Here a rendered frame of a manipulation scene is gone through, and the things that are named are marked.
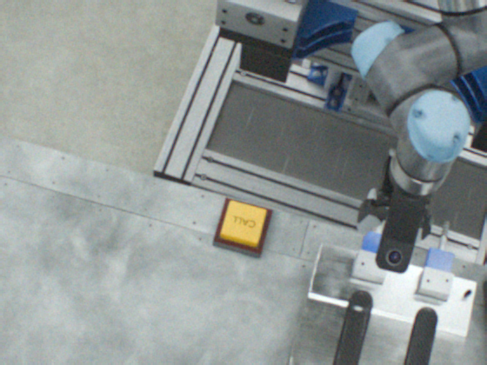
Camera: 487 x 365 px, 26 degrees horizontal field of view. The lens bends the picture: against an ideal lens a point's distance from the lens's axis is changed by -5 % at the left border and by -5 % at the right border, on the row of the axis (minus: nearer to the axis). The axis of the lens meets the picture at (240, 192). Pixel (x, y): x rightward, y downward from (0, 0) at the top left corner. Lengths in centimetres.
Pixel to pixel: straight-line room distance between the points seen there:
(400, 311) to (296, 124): 95
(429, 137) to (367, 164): 126
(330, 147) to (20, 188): 93
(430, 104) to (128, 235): 67
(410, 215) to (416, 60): 22
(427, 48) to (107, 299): 70
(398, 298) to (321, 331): 13
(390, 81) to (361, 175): 120
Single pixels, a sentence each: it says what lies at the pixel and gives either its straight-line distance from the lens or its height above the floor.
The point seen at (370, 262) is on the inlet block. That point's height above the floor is 92.
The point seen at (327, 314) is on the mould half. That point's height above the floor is 89.
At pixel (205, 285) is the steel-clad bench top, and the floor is 80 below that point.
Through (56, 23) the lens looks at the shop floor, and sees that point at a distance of 290.
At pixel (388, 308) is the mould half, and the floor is 89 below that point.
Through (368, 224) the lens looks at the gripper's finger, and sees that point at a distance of 152.
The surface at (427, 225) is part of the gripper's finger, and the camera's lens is 148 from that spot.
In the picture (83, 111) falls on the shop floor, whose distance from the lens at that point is 276.
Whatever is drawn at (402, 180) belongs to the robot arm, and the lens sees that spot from 136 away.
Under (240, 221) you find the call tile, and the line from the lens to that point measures 174.
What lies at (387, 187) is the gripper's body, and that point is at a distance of 145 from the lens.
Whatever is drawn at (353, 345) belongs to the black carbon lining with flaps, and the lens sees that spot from 165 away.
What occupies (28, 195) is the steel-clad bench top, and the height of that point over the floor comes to 80.
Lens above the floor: 245
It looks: 67 degrees down
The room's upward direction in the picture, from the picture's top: 10 degrees clockwise
